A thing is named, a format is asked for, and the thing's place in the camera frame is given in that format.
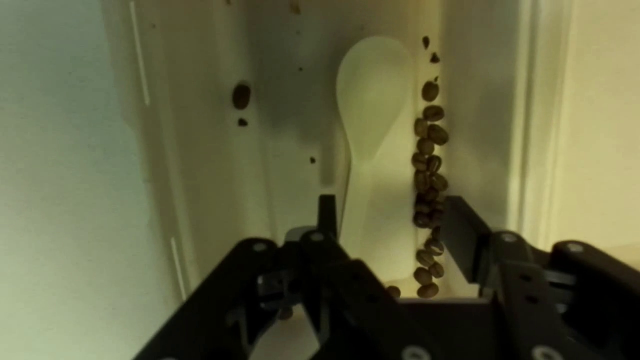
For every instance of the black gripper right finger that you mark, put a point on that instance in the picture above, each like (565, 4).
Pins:
(547, 301)

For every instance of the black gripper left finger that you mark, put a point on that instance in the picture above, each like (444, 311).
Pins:
(266, 301)

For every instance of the white plastic spoon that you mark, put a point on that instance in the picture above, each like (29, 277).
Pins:
(373, 101)

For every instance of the coffee bean pile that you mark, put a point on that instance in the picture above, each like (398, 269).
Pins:
(430, 167)

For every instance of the single coffee bean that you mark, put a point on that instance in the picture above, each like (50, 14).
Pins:
(241, 95)

